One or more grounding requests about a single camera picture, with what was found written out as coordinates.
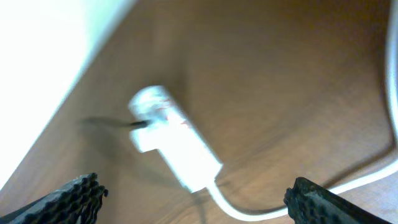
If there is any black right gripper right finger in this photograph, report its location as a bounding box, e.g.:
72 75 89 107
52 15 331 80
284 177 390 224

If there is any white USB charger adapter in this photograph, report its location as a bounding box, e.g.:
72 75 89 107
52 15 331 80
128 85 175 121

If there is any white power strip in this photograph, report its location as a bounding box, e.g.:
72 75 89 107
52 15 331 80
130 105 223 192

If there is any black USB charging cable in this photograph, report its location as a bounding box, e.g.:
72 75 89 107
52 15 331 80
79 116 150 130

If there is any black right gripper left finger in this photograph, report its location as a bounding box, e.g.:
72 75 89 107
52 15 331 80
1 173 108 224

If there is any white power strip cord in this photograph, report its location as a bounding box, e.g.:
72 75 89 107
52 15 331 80
205 0 398 222

